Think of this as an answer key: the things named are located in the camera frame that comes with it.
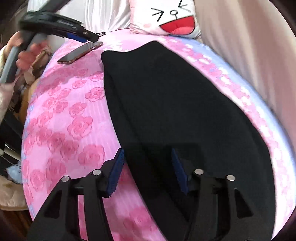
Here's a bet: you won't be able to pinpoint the beige curtain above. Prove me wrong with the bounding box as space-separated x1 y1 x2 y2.
195 1 295 142

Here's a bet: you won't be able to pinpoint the black pants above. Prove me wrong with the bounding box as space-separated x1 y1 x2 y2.
101 41 275 240

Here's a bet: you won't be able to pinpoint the person's left hand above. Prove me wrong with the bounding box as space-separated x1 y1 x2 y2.
4 31 48 71

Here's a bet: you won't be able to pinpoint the black eyeglasses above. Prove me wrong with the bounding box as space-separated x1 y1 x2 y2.
97 32 106 37

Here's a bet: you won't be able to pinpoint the cartoon face pillow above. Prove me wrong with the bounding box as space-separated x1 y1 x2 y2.
129 0 201 39

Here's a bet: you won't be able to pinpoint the white satin curtain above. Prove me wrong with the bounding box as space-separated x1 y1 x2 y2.
28 0 132 50

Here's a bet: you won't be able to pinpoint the brown clutter beside bed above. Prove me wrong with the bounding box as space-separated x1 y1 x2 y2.
1 46 52 211

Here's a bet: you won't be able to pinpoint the smartphone with red case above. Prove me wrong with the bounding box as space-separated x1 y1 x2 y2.
57 41 103 65

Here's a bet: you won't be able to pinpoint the pink rose bedsheet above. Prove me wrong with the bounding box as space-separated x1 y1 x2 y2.
22 29 295 232

